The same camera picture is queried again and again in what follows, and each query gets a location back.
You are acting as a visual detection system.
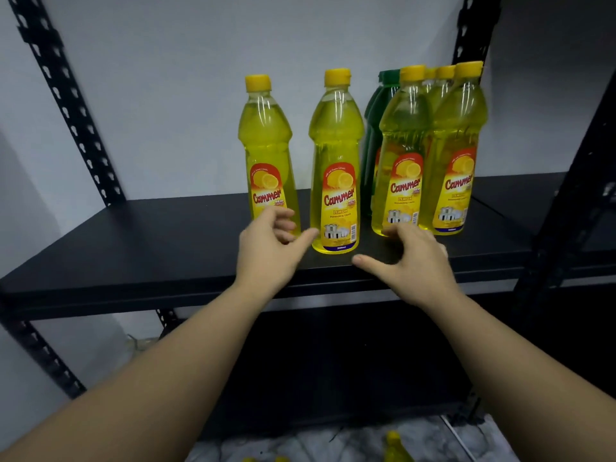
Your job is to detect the black metal shelving rack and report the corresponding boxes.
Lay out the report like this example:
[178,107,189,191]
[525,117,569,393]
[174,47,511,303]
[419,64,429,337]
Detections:
[0,0,616,441]
[474,67,616,395]

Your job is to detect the white cable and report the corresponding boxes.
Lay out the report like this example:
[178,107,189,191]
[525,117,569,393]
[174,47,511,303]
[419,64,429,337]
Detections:
[440,414,478,462]

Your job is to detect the person's left forearm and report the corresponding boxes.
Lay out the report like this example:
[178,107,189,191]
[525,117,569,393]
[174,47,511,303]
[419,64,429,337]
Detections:
[0,281,278,462]

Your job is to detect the person's left hand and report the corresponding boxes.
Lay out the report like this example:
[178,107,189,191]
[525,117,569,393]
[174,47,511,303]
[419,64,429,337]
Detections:
[234,206,320,298]

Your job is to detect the person's right forearm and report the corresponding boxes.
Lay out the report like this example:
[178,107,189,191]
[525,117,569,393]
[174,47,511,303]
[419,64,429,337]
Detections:
[425,291,616,462]

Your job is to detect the person's right hand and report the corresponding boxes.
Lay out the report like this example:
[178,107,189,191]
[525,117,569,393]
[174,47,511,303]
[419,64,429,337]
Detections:
[352,223,462,312]

